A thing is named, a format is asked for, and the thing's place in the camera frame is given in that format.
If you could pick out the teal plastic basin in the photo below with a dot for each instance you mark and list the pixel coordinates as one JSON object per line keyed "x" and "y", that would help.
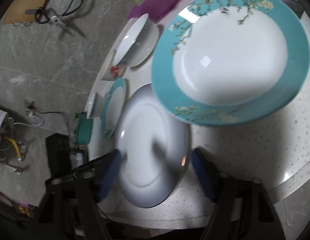
{"x": 83, "y": 130}

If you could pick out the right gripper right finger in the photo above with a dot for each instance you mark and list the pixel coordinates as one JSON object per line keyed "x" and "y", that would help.
{"x": 207, "y": 173}

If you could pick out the purple plastic basin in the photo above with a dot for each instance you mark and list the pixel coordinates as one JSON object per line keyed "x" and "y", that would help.
{"x": 156, "y": 9}

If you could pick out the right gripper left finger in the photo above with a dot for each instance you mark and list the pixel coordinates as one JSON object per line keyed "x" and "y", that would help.
{"x": 108, "y": 171}

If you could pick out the red floral bowl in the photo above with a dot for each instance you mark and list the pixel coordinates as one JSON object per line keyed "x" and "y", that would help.
{"x": 112, "y": 73}

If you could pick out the large white plate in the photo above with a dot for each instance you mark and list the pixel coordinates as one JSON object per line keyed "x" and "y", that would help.
{"x": 153, "y": 146}

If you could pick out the large white bowl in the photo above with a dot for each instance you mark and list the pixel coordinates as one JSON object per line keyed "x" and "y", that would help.
{"x": 138, "y": 42}

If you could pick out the small white bowl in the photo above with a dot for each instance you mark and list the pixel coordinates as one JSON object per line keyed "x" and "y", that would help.
{"x": 94, "y": 105}

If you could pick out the black handled scissors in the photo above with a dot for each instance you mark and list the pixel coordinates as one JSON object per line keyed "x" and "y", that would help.
{"x": 63, "y": 20}

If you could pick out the large teal floral plate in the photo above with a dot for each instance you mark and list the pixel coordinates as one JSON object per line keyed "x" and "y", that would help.
{"x": 227, "y": 62}

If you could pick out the small teal floral plate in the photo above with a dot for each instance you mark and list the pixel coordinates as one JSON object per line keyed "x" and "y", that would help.
{"x": 112, "y": 108}

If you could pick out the wooden cutting board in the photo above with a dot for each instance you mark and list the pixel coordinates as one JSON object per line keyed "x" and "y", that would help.
{"x": 22, "y": 11}

